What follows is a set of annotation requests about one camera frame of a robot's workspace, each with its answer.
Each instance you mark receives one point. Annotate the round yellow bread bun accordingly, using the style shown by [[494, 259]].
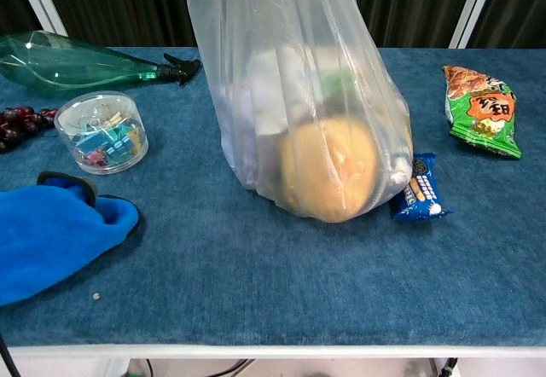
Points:
[[328, 172]]

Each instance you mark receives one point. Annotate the green plastic spray bottle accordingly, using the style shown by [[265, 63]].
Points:
[[64, 63]]

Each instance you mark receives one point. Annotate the translucent white plastic bag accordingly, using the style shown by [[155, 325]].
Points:
[[264, 53]]

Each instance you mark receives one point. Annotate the white box inside bag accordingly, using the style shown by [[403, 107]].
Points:
[[273, 91]]

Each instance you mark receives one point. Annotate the blue cookie snack packet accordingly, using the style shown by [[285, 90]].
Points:
[[422, 193]]

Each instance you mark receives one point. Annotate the blue velvet table cloth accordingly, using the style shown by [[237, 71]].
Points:
[[256, 274]]

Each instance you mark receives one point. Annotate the green chip snack bag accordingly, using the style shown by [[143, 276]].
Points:
[[480, 110]]

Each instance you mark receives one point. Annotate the blue fleece cloth glove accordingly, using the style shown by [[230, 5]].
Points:
[[47, 232]]

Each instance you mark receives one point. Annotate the clear round binder clip box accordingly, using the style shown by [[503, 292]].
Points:
[[101, 131]]

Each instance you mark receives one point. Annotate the bunch of dark red grapes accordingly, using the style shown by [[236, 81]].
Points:
[[19, 125]]

